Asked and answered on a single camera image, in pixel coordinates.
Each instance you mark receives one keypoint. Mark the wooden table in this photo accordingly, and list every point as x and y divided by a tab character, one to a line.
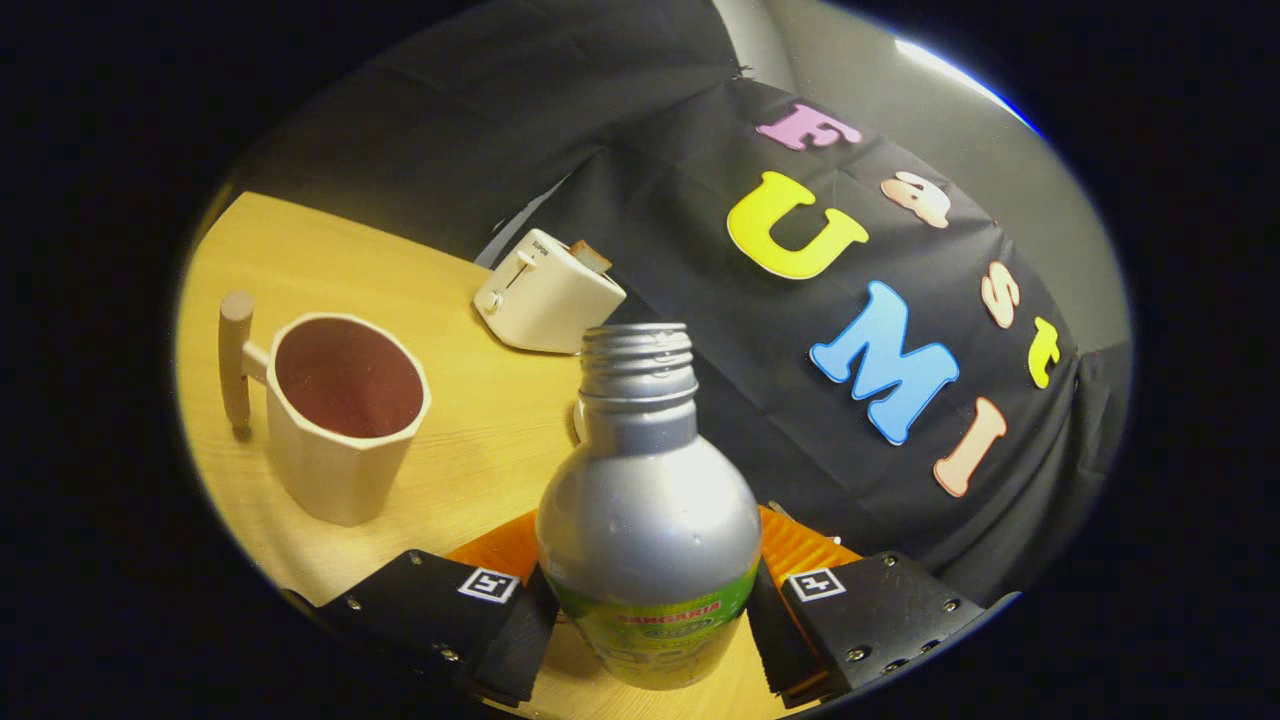
470	440

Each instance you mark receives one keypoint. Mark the silver bottle with green label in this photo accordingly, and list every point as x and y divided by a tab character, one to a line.
650	520

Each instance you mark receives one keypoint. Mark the black backdrop cloth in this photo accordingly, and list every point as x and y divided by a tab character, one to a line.
640	130

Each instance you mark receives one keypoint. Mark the brown bread slice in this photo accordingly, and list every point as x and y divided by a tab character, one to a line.
590	257

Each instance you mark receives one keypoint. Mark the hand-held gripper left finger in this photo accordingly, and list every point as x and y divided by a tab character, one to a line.
515	645

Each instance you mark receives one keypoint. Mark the bright ceiling light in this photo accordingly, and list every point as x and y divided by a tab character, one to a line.
945	66

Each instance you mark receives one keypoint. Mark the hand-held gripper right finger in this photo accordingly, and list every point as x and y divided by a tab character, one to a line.
775	640

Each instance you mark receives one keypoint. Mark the white toaster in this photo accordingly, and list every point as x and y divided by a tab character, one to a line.
550	305

